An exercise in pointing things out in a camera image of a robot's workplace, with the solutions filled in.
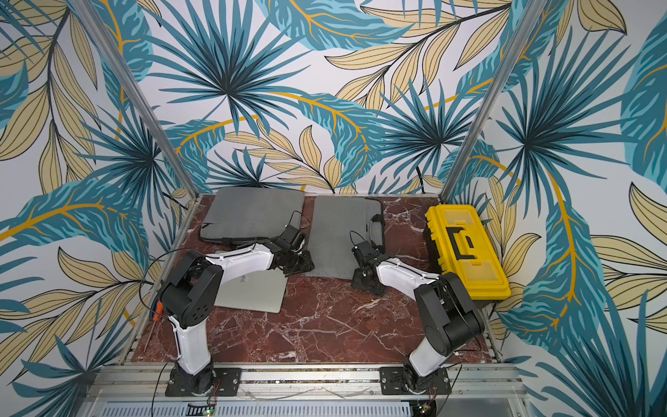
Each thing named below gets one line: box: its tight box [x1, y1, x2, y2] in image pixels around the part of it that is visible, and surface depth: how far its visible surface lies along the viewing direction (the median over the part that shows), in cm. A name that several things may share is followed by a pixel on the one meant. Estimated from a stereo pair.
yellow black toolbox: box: [424, 204, 512, 304], surface depth 86 cm
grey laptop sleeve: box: [305, 195, 384, 280], surface depth 105 cm
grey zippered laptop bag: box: [199, 186, 305, 245], surface depth 112 cm
